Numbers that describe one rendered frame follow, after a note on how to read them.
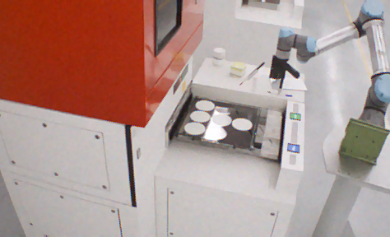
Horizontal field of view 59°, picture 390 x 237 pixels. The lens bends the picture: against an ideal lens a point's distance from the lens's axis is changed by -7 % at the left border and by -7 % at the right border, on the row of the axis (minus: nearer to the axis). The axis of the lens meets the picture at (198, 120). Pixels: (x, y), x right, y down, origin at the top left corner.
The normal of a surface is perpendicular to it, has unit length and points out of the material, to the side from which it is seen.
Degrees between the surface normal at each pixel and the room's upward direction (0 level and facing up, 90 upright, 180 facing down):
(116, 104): 90
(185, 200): 90
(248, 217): 90
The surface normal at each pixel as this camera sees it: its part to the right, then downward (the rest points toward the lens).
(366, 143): -0.44, 0.50
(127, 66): -0.24, 0.54
